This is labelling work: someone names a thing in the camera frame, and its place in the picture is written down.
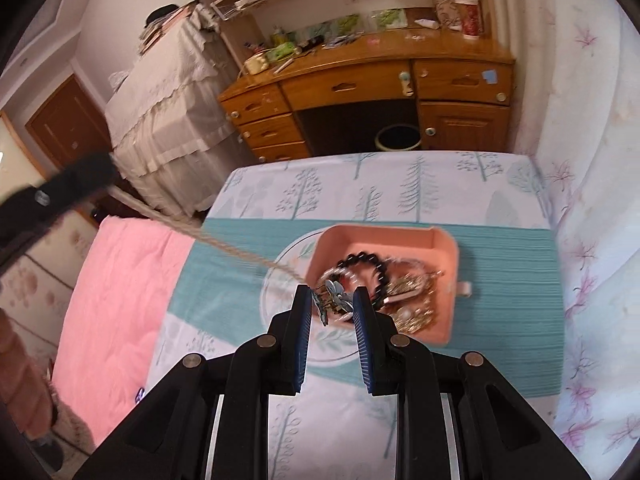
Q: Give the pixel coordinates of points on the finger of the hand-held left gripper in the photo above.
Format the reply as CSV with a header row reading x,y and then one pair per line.
x,y
75,180

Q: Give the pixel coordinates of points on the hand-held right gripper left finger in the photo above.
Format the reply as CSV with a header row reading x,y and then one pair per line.
x,y
300,340

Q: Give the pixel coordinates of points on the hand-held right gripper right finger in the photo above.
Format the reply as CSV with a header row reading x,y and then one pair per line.
x,y
363,342

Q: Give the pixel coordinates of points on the gold pearl hair comb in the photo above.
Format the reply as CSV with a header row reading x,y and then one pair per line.
x,y
417,305

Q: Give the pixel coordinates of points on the pink storage box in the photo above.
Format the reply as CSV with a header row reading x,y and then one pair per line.
x,y
390,240

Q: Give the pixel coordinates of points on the person's left forearm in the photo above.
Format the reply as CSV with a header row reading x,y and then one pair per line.
x,y
25,385

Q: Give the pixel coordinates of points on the brown wooden door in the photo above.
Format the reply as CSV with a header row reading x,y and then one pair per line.
x,y
65,125

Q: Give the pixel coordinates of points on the white lace cloth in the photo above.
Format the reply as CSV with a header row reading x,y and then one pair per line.
x,y
160,110

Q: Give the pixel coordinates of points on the small white plastic piece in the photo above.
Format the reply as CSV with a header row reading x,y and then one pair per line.
x,y
464,287

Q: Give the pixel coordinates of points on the pink blanket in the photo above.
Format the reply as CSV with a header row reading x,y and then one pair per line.
x,y
120,300

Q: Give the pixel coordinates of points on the tree print tablecloth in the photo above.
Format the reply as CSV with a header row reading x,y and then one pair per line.
x,y
475,260

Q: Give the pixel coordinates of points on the black bag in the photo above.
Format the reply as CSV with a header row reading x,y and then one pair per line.
x,y
165,14

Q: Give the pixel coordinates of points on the dark waste bin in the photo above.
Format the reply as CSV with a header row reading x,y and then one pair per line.
x,y
397,137

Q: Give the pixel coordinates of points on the white power strip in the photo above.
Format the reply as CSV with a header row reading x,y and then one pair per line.
x,y
257,64

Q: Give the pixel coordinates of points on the green packet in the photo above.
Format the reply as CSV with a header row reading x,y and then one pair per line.
x,y
281,50

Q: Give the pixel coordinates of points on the wooden desk with drawers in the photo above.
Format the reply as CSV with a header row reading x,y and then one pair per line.
x,y
350,85

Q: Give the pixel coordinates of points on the white floral curtain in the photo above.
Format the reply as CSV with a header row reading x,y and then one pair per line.
x,y
595,160

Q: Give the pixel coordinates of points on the blue square sticker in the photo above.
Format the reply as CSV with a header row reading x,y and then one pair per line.
x,y
489,76

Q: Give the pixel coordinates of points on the white tube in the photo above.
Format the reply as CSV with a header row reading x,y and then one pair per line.
x,y
426,23

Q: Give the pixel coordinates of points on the red patterned cup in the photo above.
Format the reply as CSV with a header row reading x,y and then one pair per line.
x,y
470,17

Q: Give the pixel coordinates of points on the teal knob wall hook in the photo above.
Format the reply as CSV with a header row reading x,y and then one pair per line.
x,y
405,82

